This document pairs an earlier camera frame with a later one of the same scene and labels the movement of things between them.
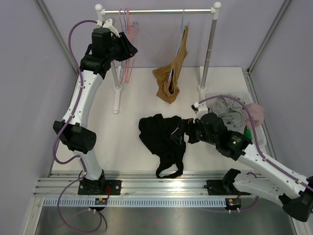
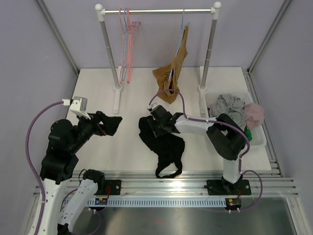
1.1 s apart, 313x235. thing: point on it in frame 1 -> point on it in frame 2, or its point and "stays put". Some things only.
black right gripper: [177, 135] -> [153, 123]
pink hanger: [121, 67] stays put
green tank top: [247, 132] stays put
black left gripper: [128, 50] -> [110, 124]
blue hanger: [122, 66] stays put
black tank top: [166, 137] stays put
